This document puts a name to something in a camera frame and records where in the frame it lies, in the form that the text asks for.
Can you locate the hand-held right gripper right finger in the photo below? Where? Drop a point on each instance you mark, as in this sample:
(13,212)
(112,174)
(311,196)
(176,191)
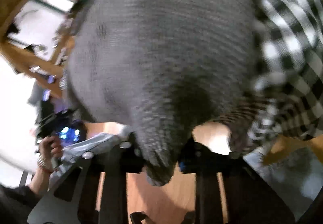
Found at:
(209,178)

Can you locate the black white checkered bed sheet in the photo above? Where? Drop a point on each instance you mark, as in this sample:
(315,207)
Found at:
(290,50)

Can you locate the computer case with blue fans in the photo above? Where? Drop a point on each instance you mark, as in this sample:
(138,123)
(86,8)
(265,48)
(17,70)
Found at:
(70,133)

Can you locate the person's left forearm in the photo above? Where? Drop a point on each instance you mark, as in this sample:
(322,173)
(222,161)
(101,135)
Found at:
(22,193)

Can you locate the wooden bunk bed frame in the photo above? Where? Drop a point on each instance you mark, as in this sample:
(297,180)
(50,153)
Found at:
(30,57)

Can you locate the person's right leg grey pants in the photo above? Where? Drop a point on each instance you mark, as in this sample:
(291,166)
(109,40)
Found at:
(282,178)

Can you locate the person's left hand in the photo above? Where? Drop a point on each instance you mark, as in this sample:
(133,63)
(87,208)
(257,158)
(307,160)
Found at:
(49,149)

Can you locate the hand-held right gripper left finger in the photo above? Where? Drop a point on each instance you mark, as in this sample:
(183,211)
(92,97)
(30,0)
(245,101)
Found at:
(111,178)

